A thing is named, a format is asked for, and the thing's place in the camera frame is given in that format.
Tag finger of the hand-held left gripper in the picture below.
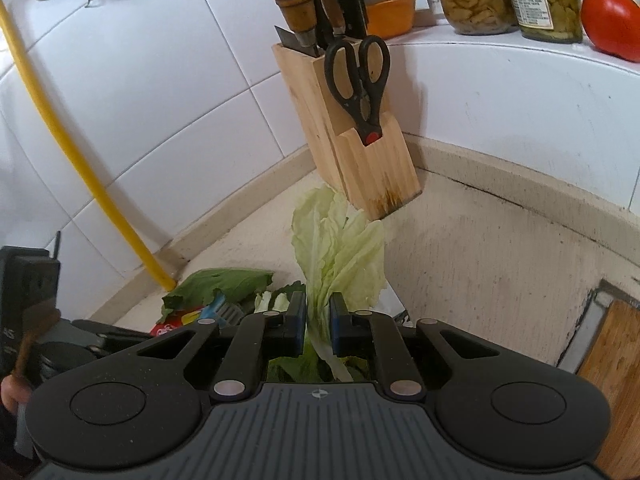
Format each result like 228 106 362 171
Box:
71 319 153 358

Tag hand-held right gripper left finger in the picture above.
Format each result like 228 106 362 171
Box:
130 291 307 404

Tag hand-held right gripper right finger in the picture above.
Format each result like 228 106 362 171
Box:
329 291 507 403

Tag red blue carton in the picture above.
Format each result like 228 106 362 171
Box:
150 294 244 337

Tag pale napa cabbage leaf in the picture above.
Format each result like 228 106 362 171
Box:
291 185 387 383

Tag lobed green leaf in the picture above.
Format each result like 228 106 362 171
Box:
160 268 276 325

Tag person's left hand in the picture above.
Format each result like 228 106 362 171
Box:
0 375 32 413

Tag wooden knife block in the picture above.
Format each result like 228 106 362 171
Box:
271 35 421 222

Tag black scissors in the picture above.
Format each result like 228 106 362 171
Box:
323 34 392 147

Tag wooden cutting board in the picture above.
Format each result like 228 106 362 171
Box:
575 299 640 480

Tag orange plastic bowl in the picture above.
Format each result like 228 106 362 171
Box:
364 0 417 39

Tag labelled glass pickle jar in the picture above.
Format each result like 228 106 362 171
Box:
498 0 584 44

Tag red tomato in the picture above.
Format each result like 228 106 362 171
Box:
580 0 640 64

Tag brown strap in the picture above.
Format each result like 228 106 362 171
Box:
11 306 62 380

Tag yellow hose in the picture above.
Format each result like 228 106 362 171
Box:
0 0 177 292

